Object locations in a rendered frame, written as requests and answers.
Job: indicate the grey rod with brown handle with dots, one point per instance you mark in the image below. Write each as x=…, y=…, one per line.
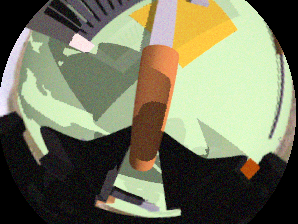
x=280, y=53

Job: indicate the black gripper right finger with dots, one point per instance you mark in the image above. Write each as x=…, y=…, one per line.
x=184, y=172

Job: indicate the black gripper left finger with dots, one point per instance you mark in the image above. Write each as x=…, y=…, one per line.
x=99, y=160

